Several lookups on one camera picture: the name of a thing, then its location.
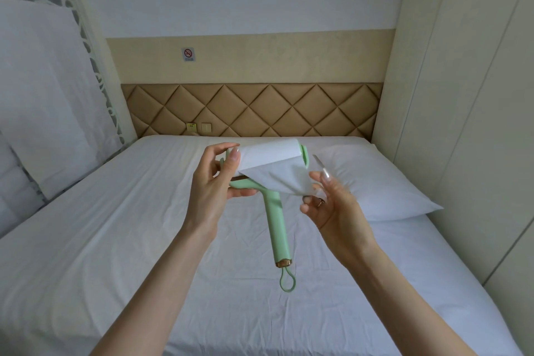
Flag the white adhesive roller sheet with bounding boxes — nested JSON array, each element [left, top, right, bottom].
[[237, 157, 314, 197]]

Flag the white pillow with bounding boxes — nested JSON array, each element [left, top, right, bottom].
[[311, 144, 444, 222]]

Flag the white sheer curtain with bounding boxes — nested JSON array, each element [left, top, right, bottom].
[[0, 0, 127, 202]]

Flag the person's right forearm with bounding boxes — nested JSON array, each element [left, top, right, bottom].
[[337, 242, 479, 356]]

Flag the person's left hand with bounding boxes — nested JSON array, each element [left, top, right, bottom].
[[186, 142, 242, 236]]

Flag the person's right hand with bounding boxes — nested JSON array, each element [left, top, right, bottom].
[[300, 155, 379, 267]]

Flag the person's left forearm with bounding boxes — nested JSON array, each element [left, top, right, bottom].
[[89, 218, 222, 356]]

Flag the green lint roller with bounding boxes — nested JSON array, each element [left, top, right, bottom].
[[220, 138, 312, 294]]

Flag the tan padded headboard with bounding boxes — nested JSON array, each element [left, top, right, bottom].
[[120, 82, 384, 139]]

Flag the cream wardrobe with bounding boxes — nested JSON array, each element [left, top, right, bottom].
[[370, 0, 534, 356]]

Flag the white bed sheet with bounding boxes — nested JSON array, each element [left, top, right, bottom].
[[0, 135, 523, 356]]

